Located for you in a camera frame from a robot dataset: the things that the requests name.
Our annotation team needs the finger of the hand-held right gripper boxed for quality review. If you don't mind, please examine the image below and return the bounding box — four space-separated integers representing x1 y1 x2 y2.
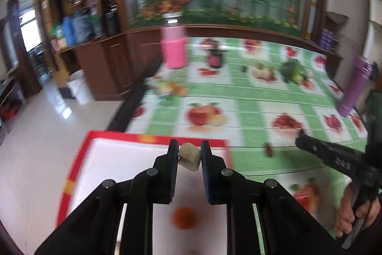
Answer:
295 130 367 178

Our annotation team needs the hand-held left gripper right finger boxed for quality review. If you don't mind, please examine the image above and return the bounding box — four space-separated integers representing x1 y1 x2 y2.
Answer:
201 140 338 255

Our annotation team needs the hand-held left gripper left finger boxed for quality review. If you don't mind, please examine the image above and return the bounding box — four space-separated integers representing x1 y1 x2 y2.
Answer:
34 139 180 255

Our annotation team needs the peeled banana piece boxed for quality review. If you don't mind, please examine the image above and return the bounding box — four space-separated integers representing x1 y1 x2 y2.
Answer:
178 142 201 173

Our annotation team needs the large orange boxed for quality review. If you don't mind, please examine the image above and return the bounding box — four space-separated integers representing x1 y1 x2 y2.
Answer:
171 207 200 230

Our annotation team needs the white box with red rim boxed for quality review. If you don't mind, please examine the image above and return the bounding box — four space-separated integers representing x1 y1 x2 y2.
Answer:
61 130 235 255

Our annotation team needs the person's right hand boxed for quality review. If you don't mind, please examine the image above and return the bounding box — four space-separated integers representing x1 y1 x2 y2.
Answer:
334 180 382 239

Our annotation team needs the green fruit-print tablecloth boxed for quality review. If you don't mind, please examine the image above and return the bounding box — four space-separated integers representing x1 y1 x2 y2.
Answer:
125 37 371 244

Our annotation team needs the purple thermos bottle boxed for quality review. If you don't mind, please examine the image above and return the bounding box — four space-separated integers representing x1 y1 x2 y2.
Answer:
337 55 373 118

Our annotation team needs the yellow snack packet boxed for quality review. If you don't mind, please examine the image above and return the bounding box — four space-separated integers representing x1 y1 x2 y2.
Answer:
157 80 188 98

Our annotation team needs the green bok choy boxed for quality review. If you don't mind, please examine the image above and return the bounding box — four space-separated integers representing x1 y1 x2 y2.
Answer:
280 59 311 85

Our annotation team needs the dark jar with red label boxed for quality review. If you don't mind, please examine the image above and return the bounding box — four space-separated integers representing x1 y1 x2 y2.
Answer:
207 47 229 69

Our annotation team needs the glass jar with pink sleeve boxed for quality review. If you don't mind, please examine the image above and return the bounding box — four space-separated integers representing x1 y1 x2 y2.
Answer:
160 12 188 70

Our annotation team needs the white plastic bucket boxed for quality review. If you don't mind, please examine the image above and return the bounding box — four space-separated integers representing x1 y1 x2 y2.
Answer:
67 70 94 105

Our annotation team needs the blue plastic jug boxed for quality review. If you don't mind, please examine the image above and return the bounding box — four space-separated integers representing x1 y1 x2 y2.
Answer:
61 16 76 46

